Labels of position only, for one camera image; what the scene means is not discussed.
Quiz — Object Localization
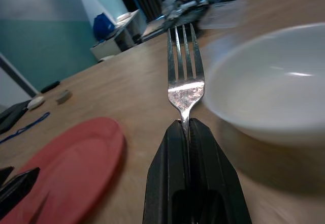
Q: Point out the grey tape roll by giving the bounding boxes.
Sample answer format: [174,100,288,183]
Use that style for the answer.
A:
[55,89,73,105]

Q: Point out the small white oval object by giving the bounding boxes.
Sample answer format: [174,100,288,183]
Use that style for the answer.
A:
[27,96,45,111]

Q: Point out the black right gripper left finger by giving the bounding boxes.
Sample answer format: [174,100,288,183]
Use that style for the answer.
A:
[142,119,190,224]

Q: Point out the white bowl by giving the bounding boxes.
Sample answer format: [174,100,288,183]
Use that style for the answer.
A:
[203,22,325,147]

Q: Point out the white desk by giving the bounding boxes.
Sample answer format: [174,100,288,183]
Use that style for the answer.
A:
[90,9,148,62]

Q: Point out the blue bag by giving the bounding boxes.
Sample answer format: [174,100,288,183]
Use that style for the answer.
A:
[92,12,116,41]

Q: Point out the red plate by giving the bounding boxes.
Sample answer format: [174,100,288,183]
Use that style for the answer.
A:
[0,116,127,224]

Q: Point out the dark grey cloth bag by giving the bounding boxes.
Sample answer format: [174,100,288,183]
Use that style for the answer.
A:
[0,99,31,134]

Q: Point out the blue lanyard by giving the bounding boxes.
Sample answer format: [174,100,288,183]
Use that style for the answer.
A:
[0,112,51,144]

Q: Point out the black remote control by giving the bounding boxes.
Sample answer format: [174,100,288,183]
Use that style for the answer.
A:
[40,81,61,93]

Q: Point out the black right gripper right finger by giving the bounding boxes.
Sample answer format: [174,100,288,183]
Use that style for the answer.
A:
[189,117,252,224]

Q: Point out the silver metal fork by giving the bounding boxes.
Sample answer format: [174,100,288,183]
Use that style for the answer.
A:
[167,22,205,143]

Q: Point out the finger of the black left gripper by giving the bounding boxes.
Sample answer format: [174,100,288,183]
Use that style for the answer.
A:
[0,167,41,218]
[0,166,15,186]

